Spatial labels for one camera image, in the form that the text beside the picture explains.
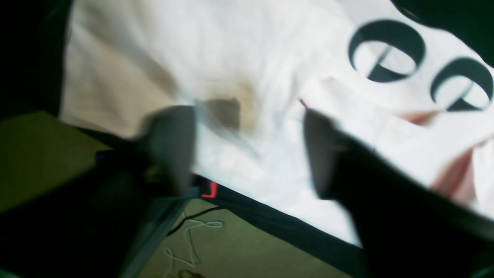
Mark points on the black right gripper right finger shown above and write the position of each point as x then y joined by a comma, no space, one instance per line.
406,231

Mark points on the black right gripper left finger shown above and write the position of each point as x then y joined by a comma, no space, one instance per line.
86,227

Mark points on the pink T-shirt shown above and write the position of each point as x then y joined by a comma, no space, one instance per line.
411,79

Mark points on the red and blue clamp tool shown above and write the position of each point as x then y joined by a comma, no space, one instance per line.
203,187

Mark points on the black table cloth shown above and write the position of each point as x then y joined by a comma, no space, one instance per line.
34,38

